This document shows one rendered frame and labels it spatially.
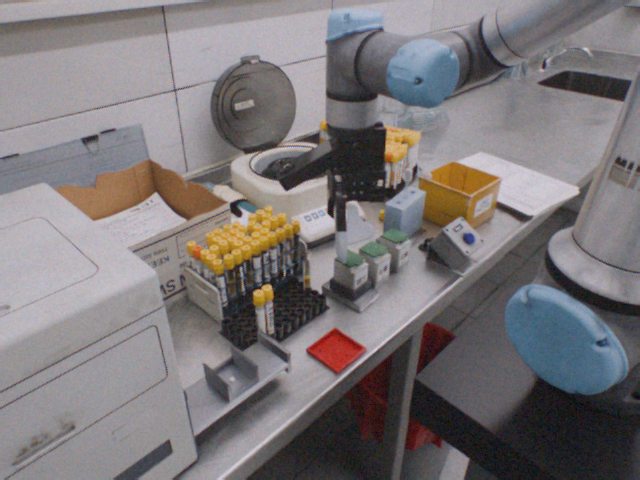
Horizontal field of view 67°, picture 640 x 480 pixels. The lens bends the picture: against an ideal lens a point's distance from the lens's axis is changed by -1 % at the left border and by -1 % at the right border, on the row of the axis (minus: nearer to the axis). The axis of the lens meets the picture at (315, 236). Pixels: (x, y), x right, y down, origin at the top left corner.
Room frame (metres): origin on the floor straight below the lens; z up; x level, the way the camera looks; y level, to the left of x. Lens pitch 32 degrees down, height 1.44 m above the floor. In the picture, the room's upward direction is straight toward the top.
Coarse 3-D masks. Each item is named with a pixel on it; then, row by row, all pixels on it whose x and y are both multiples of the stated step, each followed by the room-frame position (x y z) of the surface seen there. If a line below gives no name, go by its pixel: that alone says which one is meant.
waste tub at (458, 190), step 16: (448, 176) 1.07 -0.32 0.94; (464, 176) 1.05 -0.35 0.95; (480, 176) 1.02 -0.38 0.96; (496, 176) 1.00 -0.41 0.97; (432, 192) 0.97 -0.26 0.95; (448, 192) 0.94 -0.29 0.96; (464, 192) 1.05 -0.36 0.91; (480, 192) 0.93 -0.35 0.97; (496, 192) 0.98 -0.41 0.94; (432, 208) 0.96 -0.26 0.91; (448, 208) 0.93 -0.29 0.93; (464, 208) 0.91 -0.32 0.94; (480, 208) 0.94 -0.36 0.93; (448, 224) 0.93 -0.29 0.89; (480, 224) 0.95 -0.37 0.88
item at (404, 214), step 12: (408, 192) 0.92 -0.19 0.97; (420, 192) 0.92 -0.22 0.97; (396, 204) 0.86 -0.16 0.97; (408, 204) 0.86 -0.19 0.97; (420, 204) 0.90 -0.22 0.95; (396, 216) 0.85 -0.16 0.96; (408, 216) 0.86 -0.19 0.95; (420, 216) 0.91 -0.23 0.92; (384, 228) 0.86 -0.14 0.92; (396, 228) 0.85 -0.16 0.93; (408, 228) 0.87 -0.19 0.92; (420, 228) 0.92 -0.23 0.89; (408, 240) 0.87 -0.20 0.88
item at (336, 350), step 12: (324, 336) 0.59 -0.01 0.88; (336, 336) 0.59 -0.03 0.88; (312, 348) 0.56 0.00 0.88; (324, 348) 0.56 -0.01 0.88; (336, 348) 0.56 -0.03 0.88; (348, 348) 0.56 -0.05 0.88; (360, 348) 0.56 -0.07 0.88; (324, 360) 0.53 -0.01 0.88; (336, 360) 0.54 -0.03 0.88; (348, 360) 0.53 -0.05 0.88; (336, 372) 0.51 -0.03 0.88
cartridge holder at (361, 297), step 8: (368, 280) 0.70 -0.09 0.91; (328, 288) 0.70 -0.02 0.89; (336, 288) 0.69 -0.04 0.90; (344, 288) 0.68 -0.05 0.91; (360, 288) 0.68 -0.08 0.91; (368, 288) 0.70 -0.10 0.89; (336, 296) 0.69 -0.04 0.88; (344, 296) 0.68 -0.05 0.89; (352, 296) 0.67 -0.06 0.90; (360, 296) 0.68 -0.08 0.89; (368, 296) 0.68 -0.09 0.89; (376, 296) 0.69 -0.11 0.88; (352, 304) 0.66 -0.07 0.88; (360, 304) 0.66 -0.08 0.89; (368, 304) 0.67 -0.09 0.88
